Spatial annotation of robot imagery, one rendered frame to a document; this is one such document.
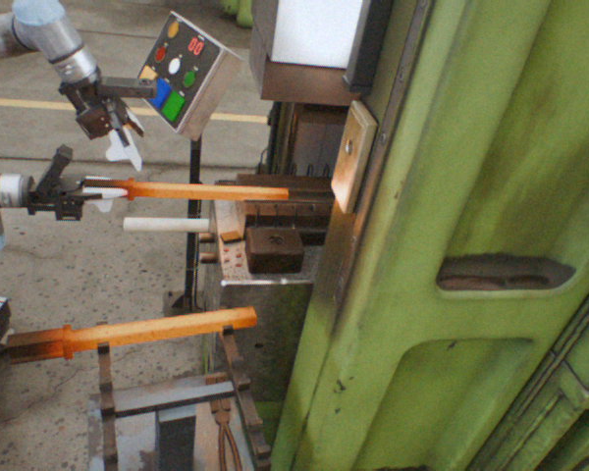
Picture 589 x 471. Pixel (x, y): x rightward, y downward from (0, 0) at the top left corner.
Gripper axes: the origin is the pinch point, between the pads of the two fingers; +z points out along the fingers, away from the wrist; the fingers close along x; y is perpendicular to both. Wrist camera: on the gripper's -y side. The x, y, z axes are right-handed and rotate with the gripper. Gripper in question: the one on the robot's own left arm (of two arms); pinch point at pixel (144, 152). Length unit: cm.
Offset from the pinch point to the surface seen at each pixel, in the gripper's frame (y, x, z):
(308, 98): -36.9, 7.7, -0.4
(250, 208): -15.6, 5.2, 20.9
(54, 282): 90, -76, 75
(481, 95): -55, 48, -12
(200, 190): -6.5, 1.3, 13.6
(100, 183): 12.2, 0.7, 2.4
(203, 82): -13.1, -40.3, 6.6
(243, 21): -25, -479, 129
